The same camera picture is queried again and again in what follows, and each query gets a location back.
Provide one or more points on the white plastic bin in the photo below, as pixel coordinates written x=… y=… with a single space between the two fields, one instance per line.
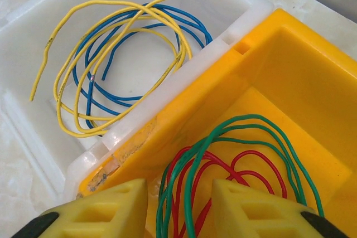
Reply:
x=139 y=76

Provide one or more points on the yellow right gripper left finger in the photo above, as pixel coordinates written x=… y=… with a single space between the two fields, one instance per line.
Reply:
x=92 y=215

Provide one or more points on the yellow plastic bin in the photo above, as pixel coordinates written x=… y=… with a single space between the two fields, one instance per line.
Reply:
x=279 y=82

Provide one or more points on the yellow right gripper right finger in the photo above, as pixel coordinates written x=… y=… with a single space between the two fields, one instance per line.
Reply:
x=251 y=215

